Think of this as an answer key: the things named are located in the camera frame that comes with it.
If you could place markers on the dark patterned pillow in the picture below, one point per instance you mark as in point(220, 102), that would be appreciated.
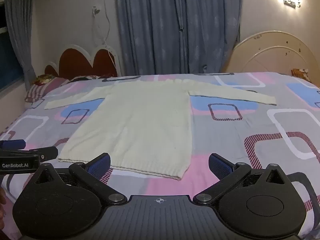
point(82, 77)

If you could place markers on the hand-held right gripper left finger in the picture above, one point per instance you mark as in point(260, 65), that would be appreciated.
point(101, 163)

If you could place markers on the floral cloth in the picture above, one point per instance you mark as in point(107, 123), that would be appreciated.
point(43, 79)

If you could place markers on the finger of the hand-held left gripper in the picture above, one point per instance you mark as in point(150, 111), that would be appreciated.
point(15, 143)

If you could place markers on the striped pillow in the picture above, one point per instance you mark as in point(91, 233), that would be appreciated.
point(47, 87)

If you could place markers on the red cloud-shaped headboard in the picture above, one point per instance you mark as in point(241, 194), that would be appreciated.
point(75, 62)

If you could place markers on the wide blue-grey curtain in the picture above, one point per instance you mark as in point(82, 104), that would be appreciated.
point(155, 30)

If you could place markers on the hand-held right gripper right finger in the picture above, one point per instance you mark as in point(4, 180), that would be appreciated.
point(220, 166)

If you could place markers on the white knit sweater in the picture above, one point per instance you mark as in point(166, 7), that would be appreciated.
point(140, 125)

